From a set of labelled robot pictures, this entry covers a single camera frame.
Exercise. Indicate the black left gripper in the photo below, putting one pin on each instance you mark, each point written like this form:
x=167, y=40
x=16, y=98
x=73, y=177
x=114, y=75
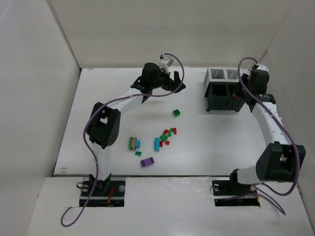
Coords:
x=170, y=82

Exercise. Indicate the green square lego brick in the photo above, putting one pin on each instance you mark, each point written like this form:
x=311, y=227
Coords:
x=176, y=113

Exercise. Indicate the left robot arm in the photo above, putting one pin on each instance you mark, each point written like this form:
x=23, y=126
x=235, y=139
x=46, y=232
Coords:
x=103, y=126

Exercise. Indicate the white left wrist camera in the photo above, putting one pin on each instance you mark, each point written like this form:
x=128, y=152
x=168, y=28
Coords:
x=165, y=62

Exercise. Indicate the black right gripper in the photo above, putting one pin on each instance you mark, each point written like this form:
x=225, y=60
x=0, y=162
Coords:
x=242, y=89

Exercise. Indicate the purple flat lego brick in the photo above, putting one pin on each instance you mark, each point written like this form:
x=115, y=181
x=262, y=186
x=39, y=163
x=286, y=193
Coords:
x=147, y=162

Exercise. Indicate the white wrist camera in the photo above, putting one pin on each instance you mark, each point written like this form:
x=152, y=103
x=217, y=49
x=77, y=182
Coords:
x=165, y=62
x=259, y=66

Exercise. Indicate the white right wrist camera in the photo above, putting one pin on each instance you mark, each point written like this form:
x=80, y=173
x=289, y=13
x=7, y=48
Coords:
x=259, y=66

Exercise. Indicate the cyan long lego brick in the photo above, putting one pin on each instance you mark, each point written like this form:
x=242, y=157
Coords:
x=157, y=144

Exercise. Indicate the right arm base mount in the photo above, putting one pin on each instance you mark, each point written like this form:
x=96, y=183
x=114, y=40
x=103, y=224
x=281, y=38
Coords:
x=228, y=192

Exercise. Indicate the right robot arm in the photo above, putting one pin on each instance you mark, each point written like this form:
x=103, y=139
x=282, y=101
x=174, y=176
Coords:
x=282, y=159

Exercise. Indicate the black slotted container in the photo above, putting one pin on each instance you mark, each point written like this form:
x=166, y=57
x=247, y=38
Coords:
x=220, y=97

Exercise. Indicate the white slotted container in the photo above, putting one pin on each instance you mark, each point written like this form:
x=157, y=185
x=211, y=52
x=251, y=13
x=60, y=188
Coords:
x=221, y=74

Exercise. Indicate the multicolour lego pile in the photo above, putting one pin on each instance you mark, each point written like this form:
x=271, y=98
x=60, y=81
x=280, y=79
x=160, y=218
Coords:
x=134, y=143

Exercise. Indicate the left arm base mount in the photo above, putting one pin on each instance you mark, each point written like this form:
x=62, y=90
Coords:
x=107, y=193

